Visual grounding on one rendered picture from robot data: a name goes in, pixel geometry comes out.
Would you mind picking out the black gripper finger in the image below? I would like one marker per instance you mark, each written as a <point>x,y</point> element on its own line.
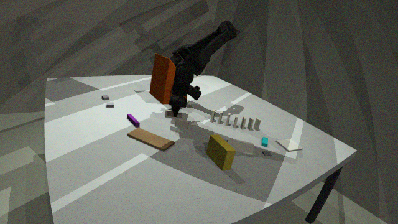
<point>175,110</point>

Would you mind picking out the cyan rectangular block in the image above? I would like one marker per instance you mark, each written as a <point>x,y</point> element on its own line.
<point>264,142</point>

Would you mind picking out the purple rectangular block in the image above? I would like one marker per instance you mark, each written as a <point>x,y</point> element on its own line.
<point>133,120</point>

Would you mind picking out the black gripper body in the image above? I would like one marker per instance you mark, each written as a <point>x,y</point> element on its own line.
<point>178,98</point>

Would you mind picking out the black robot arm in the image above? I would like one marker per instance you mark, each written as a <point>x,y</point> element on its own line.
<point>196,56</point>

